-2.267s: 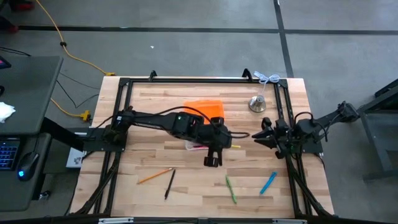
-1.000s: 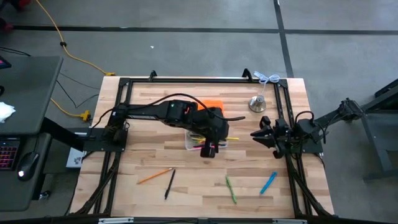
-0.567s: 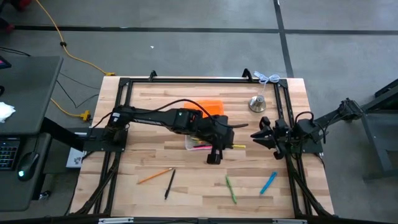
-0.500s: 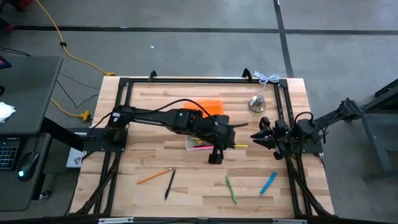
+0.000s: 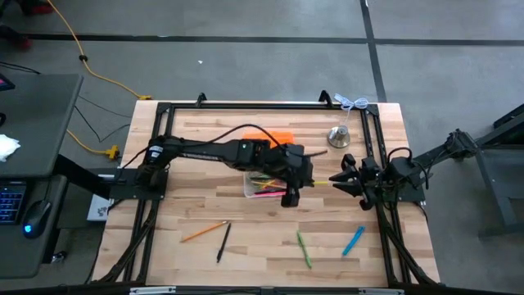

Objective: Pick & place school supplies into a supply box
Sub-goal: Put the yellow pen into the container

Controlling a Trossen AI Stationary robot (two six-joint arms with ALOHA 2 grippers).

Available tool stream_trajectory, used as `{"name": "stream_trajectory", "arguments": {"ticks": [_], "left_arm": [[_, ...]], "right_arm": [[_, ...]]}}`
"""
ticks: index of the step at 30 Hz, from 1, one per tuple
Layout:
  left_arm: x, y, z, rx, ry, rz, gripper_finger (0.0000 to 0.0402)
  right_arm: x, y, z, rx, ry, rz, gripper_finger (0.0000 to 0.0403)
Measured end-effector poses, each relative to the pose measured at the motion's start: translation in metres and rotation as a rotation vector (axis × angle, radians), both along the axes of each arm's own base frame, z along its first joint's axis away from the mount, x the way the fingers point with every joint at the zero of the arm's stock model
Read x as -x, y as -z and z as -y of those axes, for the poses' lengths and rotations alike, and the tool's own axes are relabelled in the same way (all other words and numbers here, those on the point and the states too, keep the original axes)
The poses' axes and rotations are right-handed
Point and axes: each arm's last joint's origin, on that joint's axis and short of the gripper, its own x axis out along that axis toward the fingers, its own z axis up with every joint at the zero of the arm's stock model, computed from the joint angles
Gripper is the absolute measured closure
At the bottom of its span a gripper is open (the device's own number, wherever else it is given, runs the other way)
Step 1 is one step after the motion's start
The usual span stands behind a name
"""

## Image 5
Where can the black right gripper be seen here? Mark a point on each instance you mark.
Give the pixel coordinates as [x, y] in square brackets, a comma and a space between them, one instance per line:
[374, 182]

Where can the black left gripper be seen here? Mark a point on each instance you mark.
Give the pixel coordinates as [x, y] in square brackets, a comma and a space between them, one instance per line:
[286, 162]

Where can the natural wooden pencil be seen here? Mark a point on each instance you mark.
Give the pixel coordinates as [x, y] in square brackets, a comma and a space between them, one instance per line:
[268, 184]

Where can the pink pen with blue cap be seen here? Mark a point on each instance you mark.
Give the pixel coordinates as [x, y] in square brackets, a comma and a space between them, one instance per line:
[268, 193]

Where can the clear plastic supply box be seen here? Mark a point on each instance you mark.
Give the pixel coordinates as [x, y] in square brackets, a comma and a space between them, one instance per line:
[247, 192]

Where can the blue highlighter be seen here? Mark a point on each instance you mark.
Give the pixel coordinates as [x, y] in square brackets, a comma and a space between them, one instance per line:
[353, 241]

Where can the green highlighter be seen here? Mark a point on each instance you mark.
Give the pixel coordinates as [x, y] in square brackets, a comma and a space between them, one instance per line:
[304, 250]

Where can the black pen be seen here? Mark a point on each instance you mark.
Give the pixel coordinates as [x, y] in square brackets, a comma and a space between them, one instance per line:
[224, 242]

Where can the orange pencil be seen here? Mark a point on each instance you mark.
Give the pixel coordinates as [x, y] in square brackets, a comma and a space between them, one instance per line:
[204, 232]

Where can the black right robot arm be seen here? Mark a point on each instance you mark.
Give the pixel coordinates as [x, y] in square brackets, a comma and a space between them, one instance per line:
[430, 162]

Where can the orange plastic box lid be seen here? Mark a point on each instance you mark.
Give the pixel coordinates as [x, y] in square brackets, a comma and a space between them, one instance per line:
[282, 137]

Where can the white printed box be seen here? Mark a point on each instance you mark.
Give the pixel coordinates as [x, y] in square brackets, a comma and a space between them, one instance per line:
[98, 209]

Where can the brass cylinder on round base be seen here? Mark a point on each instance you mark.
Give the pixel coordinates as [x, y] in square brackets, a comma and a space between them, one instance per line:
[339, 137]

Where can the black side table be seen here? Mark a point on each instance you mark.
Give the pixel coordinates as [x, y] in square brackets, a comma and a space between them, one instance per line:
[495, 164]

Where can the small black caster wheel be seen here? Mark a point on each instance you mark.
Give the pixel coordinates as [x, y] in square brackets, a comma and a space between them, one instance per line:
[60, 257]

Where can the black computer mouse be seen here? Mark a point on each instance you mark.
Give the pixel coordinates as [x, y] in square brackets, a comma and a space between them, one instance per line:
[37, 217]

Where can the black office desk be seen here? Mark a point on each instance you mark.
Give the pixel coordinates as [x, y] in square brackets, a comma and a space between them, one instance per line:
[37, 123]

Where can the backlit computer keyboard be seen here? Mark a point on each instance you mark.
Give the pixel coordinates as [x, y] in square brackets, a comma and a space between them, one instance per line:
[10, 202]

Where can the white crumpled tissue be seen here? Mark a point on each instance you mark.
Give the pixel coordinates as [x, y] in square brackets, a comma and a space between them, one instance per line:
[8, 147]

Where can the dark device with pink light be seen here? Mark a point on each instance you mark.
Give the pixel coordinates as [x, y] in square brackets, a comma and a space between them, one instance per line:
[5, 84]

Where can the person's foot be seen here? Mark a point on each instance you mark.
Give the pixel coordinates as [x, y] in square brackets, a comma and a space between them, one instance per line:
[16, 39]

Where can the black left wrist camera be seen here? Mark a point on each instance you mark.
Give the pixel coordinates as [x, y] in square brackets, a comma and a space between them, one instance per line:
[290, 198]

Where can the black aluminium table frame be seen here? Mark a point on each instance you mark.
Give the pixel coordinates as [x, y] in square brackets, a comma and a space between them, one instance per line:
[266, 106]

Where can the silver metal bracket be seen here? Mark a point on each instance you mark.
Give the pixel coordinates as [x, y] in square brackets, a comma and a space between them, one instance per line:
[380, 291]
[153, 291]

